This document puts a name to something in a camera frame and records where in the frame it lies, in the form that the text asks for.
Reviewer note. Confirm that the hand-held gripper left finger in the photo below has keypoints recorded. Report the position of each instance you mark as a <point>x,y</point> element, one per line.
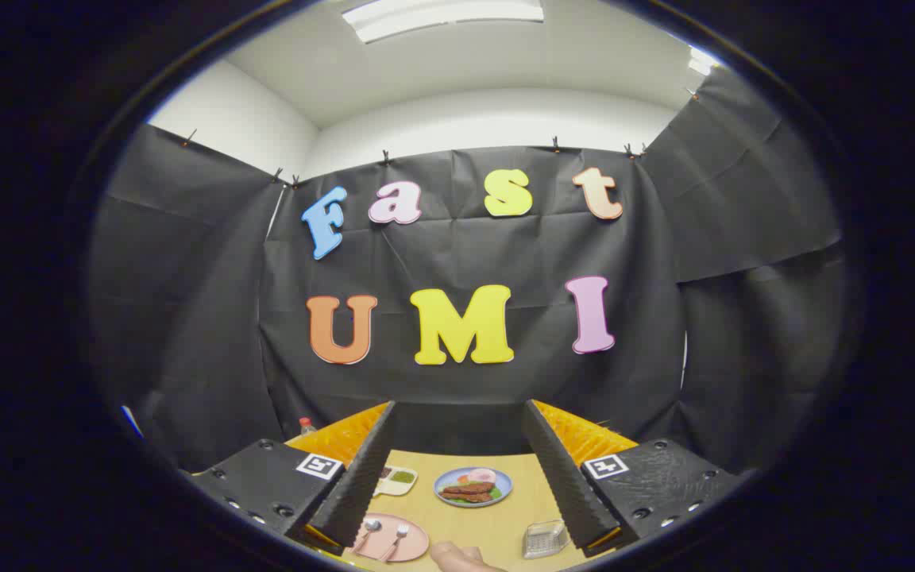
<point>362,477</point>

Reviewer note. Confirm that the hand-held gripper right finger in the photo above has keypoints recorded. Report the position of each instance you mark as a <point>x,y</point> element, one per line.
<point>561,477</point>

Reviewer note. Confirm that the white divided bean tray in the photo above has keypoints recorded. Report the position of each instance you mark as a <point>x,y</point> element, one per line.
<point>400,478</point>

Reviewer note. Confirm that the green lettuce leaf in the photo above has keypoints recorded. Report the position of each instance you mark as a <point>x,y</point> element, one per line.
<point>496,493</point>

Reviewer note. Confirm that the clear water bottle red cap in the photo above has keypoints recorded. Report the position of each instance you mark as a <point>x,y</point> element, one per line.
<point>307,427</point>

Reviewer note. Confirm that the pink ham slice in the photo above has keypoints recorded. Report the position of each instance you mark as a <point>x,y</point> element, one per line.
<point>483,476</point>

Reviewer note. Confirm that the pink round plate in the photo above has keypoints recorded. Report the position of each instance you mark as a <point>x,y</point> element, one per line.
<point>414,544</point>

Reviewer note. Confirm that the blue round plate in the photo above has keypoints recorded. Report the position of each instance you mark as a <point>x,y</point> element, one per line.
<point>449,478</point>

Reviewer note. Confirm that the brown grilled meat strip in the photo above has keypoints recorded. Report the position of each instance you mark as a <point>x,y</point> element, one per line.
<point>469,488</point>
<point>467,497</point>

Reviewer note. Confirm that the laptop with blue screen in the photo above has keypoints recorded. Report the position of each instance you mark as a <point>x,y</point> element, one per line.
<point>131,421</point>

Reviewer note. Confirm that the small ceiling light panel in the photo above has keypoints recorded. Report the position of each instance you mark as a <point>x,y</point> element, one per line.
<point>702,60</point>

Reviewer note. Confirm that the long ceiling light panel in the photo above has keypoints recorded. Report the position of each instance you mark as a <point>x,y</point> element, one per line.
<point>442,16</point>

